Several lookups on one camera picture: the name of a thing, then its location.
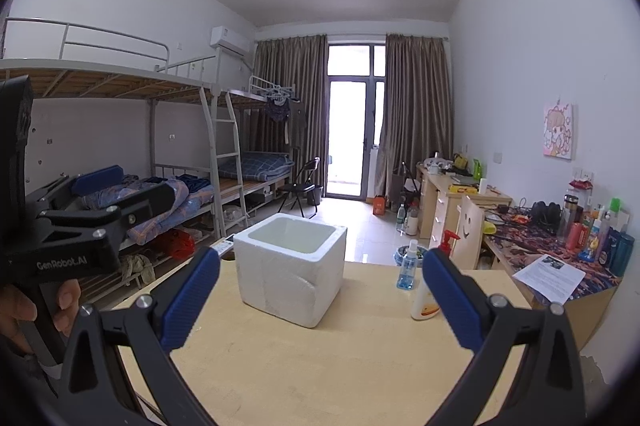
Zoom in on white air conditioner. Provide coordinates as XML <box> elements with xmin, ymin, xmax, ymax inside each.
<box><xmin>210</xmin><ymin>26</ymin><xmax>251</xmax><ymax>55</ymax></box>

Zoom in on black headphones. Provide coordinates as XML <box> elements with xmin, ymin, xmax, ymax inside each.
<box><xmin>530</xmin><ymin>201</ymin><xmax>561</xmax><ymax>227</ymax></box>

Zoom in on row of toiletry bottles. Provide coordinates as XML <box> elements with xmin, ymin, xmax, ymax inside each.
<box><xmin>562</xmin><ymin>188</ymin><xmax>636</xmax><ymax>277</ymax></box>

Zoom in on blue spray bottle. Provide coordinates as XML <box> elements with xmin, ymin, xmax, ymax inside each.
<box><xmin>396</xmin><ymin>239</ymin><xmax>419</xmax><ymax>291</ymax></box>

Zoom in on dark hanging clothes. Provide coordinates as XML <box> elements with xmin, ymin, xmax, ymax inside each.
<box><xmin>264</xmin><ymin>98</ymin><xmax>308</xmax><ymax>145</ymax></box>

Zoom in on floor basin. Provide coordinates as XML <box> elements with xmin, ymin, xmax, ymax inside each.
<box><xmin>393</xmin><ymin>243</ymin><xmax>426</xmax><ymax>267</ymax></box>

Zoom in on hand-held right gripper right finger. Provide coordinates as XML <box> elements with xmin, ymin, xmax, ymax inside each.
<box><xmin>423</xmin><ymin>248</ymin><xmax>587</xmax><ymax>426</ymax></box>

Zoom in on person's left forearm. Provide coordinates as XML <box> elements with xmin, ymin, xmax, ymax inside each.
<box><xmin>0</xmin><ymin>336</ymin><xmax>63</xmax><ymax>426</ymax></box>

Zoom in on patterned desk cloth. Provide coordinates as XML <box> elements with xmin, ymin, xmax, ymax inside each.
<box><xmin>487</xmin><ymin>211</ymin><xmax>624</xmax><ymax>293</ymax></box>

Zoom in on pink cartoon wall poster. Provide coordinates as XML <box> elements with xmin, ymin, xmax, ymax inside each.
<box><xmin>543</xmin><ymin>102</ymin><xmax>574</xmax><ymax>161</ymax></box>

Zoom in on brown curtain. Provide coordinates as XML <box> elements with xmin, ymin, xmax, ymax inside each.
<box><xmin>252</xmin><ymin>34</ymin><xmax>328</xmax><ymax>201</ymax></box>
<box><xmin>376</xmin><ymin>34</ymin><xmax>453</xmax><ymax>201</ymax></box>

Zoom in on printed paper sheet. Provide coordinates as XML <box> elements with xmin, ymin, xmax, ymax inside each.
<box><xmin>512</xmin><ymin>254</ymin><xmax>586</xmax><ymax>305</ymax></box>

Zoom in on wooden drawer desk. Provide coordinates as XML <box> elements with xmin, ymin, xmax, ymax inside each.
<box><xmin>416</xmin><ymin>163</ymin><xmax>513</xmax><ymax>241</ymax></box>

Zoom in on grey metal bunk bed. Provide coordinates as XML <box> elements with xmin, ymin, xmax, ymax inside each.
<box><xmin>220</xmin><ymin>74</ymin><xmax>301</xmax><ymax>217</ymax></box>
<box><xmin>0</xmin><ymin>18</ymin><xmax>246</xmax><ymax>307</ymax></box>

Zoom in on glass balcony door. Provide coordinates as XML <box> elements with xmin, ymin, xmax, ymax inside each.
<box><xmin>325</xmin><ymin>43</ymin><xmax>388</xmax><ymax>199</ymax></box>

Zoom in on white foam box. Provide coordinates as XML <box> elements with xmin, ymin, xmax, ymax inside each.
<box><xmin>233</xmin><ymin>213</ymin><xmax>348</xmax><ymax>329</ymax></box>

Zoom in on white lotion pump bottle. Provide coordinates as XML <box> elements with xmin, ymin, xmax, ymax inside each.
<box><xmin>411</xmin><ymin>230</ymin><xmax>461</xmax><ymax>322</ymax></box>

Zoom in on blue orange plaid quilt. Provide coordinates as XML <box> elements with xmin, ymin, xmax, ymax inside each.
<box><xmin>80</xmin><ymin>176</ymin><xmax>216</xmax><ymax>243</ymax></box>

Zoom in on black folding chair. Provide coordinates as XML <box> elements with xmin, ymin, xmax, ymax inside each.
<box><xmin>276</xmin><ymin>157</ymin><xmax>321</xmax><ymax>219</ymax></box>

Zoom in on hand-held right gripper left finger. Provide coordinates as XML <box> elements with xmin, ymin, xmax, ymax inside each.
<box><xmin>56</xmin><ymin>246</ymin><xmax>222</xmax><ymax>426</ymax></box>

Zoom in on person's left hand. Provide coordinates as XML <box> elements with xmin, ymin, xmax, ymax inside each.
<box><xmin>0</xmin><ymin>278</ymin><xmax>82</xmax><ymax>353</ymax></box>

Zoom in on red plastic bag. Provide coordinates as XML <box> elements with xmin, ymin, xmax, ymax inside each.
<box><xmin>160</xmin><ymin>228</ymin><xmax>196</xmax><ymax>259</ymax></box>

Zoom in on wooden smiley chair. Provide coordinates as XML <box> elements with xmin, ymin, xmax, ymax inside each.
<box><xmin>451</xmin><ymin>194</ymin><xmax>485</xmax><ymax>271</ymax></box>

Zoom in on blue plaid bedding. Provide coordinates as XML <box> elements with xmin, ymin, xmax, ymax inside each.
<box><xmin>220</xmin><ymin>151</ymin><xmax>296</xmax><ymax>181</ymax></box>

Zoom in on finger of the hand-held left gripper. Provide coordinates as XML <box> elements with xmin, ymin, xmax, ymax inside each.
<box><xmin>106</xmin><ymin>182</ymin><xmax>176</xmax><ymax>253</ymax></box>
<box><xmin>30</xmin><ymin>164</ymin><xmax>125</xmax><ymax>219</ymax></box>

